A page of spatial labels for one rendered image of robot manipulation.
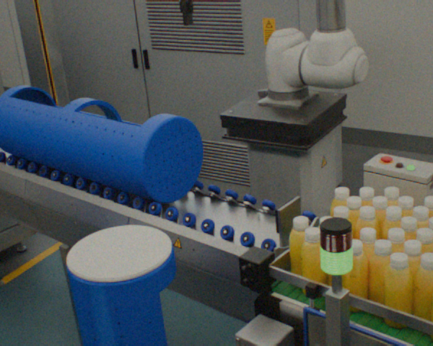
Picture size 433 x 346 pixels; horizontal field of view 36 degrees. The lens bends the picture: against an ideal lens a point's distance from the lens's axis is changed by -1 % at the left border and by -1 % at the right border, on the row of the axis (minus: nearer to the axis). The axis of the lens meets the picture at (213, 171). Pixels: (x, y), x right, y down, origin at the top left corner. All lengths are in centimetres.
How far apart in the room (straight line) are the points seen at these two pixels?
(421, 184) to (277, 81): 80
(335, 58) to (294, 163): 43
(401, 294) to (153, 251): 63
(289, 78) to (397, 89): 238
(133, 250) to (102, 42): 271
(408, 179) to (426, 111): 284
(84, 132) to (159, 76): 189
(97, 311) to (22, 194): 108
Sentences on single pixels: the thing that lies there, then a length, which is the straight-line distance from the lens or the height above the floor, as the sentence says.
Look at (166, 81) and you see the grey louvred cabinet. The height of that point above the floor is 82.
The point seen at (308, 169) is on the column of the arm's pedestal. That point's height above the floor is 87.
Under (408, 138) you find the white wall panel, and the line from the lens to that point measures 487.
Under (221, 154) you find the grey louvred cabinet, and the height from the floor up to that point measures 39.
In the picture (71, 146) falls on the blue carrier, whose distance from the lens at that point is 230.
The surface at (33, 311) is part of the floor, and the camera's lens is 354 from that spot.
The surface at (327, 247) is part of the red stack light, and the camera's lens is 133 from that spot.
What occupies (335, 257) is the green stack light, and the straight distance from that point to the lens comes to 134.
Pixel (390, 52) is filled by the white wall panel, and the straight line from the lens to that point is 473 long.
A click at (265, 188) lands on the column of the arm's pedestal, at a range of 262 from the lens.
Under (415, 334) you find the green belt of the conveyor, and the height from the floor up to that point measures 90.
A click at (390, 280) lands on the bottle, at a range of 158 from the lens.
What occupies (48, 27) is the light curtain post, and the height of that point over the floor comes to 139.
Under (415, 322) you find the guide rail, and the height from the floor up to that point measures 97.
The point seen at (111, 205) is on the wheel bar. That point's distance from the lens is 229.
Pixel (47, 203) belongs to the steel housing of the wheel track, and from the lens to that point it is 258.
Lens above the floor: 190
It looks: 23 degrees down
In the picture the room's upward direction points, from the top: 6 degrees counter-clockwise
